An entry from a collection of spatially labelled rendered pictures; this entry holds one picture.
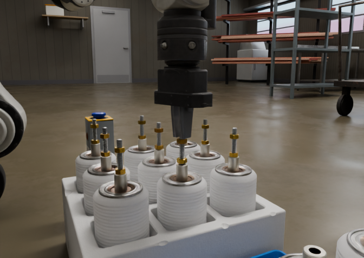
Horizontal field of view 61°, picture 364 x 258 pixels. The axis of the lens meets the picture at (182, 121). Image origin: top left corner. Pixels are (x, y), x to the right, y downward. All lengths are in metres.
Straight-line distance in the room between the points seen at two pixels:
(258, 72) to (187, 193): 9.46
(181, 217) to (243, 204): 0.13
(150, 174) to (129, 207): 0.16
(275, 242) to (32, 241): 0.63
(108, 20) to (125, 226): 9.21
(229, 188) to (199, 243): 0.12
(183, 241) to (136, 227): 0.08
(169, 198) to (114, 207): 0.10
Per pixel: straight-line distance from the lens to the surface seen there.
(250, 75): 9.83
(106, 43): 9.55
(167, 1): 0.55
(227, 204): 0.63
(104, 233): 0.56
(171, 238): 0.55
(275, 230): 0.67
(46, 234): 0.99
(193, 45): 0.52
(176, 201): 0.57
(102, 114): 0.92
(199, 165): 0.71
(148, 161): 0.70
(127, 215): 0.53
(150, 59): 9.90
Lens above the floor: 0.46
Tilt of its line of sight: 10 degrees down
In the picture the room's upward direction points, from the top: straight up
